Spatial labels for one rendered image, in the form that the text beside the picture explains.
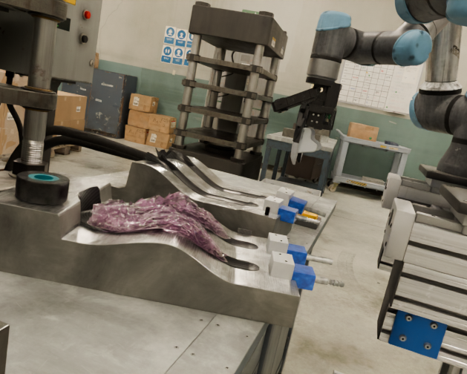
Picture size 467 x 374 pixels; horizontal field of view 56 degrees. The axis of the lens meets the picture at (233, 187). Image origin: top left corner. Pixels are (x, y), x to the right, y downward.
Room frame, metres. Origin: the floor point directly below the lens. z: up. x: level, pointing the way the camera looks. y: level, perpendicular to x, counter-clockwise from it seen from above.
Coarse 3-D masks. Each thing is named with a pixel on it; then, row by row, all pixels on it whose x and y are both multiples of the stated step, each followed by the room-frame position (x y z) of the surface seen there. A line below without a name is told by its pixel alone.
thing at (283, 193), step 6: (282, 192) 1.08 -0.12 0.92; (288, 192) 1.09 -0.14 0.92; (294, 192) 1.12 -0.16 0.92; (282, 198) 1.08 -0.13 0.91; (288, 198) 1.08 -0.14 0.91; (294, 198) 1.10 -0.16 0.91; (288, 204) 1.08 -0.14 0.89; (294, 204) 1.08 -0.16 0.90; (300, 204) 1.07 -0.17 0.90; (306, 204) 1.10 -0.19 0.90; (300, 210) 1.07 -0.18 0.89; (306, 210) 1.08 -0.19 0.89; (312, 210) 1.08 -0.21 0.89; (318, 210) 1.08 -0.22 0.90; (324, 216) 1.07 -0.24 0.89
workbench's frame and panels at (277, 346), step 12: (264, 324) 0.65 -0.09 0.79; (264, 336) 1.09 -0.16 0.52; (276, 336) 1.35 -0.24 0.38; (288, 336) 1.71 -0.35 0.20; (252, 348) 0.59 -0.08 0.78; (264, 348) 1.10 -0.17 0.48; (276, 348) 1.43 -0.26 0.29; (252, 360) 0.99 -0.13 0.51; (264, 360) 1.11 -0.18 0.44; (276, 360) 1.51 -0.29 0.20; (240, 372) 0.54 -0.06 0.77; (252, 372) 1.03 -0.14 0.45; (264, 372) 1.26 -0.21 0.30; (276, 372) 1.60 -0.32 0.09
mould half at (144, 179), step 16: (144, 160) 1.08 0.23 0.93; (176, 160) 1.16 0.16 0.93; (192, 160) 1.24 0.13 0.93; (96, 176) 1.12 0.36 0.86; (112, 176) 1.15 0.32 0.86; (128, 176) 1.04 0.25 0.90; (144, 176) 1.03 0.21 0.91; (160, 176) 1.01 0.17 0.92; (176, 176) 1.06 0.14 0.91; (192, 176) 1.13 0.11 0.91; (208, 176) 1.20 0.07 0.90; (112, 192) 1.05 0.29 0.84; (128, 192) 1.04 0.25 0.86; (144, 192) 1.03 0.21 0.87; (160, 192) 1.01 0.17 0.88; (192, 192) 1.03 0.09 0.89; (208, 192) 1.08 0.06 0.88; (224, 192) 1.12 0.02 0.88; (256, 192) 1.19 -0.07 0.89; (208, 208) 0.98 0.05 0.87; (224, 208) 0.97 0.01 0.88; (240, 208) 0.97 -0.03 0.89; (256, 208) 0.99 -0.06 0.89; (224, 224) 0.96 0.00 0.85; (240, 224) 0.95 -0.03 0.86; (256, 224) 0.94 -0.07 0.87; (272, 224) 0.93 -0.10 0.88; (288, 224) 1.11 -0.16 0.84
